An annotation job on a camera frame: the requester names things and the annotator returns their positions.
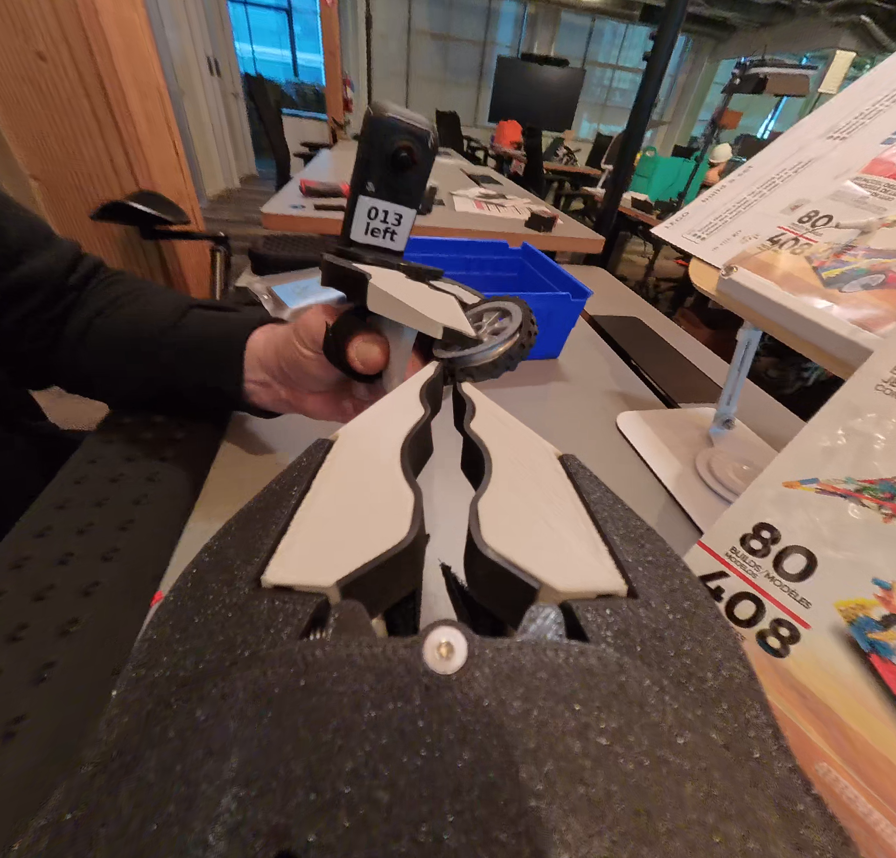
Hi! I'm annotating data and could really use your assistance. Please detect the white paper sheets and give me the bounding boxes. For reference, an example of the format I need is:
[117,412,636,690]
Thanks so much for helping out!
[451,186,534,216]

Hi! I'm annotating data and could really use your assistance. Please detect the dark flat table panel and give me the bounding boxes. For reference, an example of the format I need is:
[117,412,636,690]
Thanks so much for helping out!
[587,314,723,409]

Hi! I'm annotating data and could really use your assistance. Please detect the grey plastic packet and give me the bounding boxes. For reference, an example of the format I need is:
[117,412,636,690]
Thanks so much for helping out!
[234,266,351,323]

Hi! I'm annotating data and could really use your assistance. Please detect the blue plastic bin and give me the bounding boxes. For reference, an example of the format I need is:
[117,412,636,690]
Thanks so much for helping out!
[405,237,592,362]

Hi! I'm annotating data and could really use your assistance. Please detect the black stand pole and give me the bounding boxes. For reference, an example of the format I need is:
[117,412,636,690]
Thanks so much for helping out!
[605,0,704,250]

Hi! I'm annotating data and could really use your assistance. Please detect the white instruction sheet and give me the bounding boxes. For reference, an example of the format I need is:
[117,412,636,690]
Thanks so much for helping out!
[651,53,896,267]

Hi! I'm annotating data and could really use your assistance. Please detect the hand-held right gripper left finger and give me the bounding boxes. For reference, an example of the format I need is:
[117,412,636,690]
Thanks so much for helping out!
[261,363,445,638]

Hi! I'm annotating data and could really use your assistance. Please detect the green bag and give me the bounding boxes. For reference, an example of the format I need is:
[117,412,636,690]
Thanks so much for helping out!
[630,146,701,201]

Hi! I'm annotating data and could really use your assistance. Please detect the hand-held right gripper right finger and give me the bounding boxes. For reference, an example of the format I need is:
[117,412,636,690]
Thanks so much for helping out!
[440,381,630,638]

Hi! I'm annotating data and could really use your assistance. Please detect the orange jacket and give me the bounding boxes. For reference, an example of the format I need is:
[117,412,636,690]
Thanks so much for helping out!
[493,119,526,166]

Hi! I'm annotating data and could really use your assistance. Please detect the person's left hand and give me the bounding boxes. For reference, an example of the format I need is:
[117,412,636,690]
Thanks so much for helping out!
[244,304,429,424]

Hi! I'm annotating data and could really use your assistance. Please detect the person's left forearm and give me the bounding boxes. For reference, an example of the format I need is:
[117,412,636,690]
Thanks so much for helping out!
[0,193,281,421]

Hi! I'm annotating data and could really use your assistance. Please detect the black toy wheel grey rim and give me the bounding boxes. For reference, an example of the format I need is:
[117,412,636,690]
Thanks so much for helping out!
[432,297,539,384]

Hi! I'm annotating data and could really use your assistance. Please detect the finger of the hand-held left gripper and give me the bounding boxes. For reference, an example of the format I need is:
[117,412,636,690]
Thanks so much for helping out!
[367,272,478,339]

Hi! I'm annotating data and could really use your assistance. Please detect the black wall monitor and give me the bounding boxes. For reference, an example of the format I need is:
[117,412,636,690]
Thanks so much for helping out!
[488,55,588,133]

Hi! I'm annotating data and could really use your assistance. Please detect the grey wood-edged table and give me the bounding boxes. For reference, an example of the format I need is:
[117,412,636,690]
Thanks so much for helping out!
[260,146,606,256]

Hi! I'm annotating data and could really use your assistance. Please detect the black perforated mat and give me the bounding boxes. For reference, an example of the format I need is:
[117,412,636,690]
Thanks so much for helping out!
[0,410,232,838]

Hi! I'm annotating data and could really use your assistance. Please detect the printed instruction booklet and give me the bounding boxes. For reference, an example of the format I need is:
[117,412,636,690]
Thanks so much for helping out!
[717,214,896,355]

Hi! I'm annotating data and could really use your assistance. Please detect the black office chair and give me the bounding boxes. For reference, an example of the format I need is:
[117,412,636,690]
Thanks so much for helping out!
[245,73,316,190]
[91,189,333,299]

